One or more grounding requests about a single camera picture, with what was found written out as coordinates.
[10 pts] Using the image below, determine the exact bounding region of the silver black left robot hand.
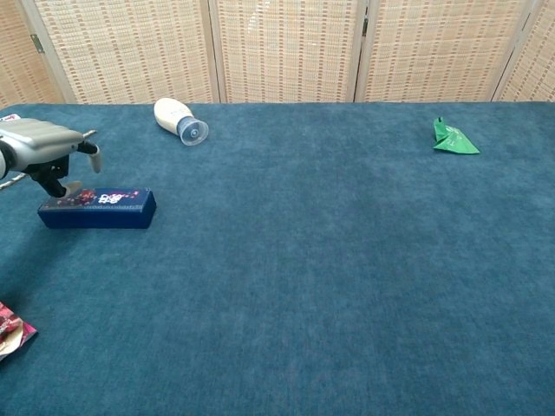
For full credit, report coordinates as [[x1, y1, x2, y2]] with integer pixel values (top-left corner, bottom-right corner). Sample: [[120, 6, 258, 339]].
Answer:
[[0, 117, 103, 198]]

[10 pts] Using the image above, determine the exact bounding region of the blue and grey box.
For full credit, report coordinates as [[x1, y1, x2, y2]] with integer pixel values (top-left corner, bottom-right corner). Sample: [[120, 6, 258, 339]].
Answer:
[[37, 187, 156, 230]]

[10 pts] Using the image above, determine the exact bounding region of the blue carpet floor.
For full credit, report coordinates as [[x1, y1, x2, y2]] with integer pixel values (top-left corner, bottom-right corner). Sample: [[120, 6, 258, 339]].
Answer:
[[0, 101, 555, 416]]

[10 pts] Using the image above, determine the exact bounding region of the bamboo folding screen panel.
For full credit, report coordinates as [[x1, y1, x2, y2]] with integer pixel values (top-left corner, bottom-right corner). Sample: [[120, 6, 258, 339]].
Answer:
[[19, 0, 226, 105], [207, 0, 369, 104], [493, 0, 555, 104], [0, 0, 66, 109], [355, 0, 532, 104]]

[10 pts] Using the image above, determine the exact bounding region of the white bottle with blue cap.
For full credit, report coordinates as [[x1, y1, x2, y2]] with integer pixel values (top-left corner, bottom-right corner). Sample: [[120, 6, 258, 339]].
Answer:
[[153, 97, 210, 147]]

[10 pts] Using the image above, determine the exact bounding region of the red drink pouch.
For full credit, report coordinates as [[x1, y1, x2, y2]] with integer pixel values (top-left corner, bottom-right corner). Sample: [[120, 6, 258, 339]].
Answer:
[[0, 301, 38, 361]]

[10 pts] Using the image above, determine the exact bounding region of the crumpled green packet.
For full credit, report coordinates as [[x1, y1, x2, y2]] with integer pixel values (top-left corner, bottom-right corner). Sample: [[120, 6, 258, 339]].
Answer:
[[432, 115, 481, 155]]

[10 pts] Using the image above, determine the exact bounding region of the braided beige rope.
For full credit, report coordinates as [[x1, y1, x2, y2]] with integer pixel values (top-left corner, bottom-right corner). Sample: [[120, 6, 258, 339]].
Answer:
[[0, 128, 99, 190]]

